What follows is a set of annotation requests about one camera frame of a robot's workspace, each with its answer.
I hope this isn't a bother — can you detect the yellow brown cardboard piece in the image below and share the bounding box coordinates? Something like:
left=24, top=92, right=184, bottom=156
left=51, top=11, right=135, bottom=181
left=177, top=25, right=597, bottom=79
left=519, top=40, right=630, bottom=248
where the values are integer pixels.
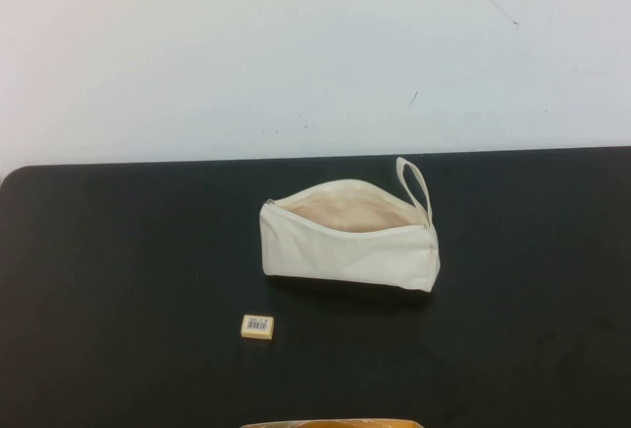
left=240, top=404, right=421, bottom=428

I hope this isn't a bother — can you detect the small yellow eraser with barcode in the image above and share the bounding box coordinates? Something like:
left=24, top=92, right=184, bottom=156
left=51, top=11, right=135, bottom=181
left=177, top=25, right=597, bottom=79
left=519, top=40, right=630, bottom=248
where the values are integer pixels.
left=240, top=314, right=275, bottom=341

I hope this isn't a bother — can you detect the cream fabric pencil case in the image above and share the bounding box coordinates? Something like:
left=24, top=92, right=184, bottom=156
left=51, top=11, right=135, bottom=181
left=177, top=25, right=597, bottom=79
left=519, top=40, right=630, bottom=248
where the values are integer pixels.
left=258, top=156, right=440, bottom=296

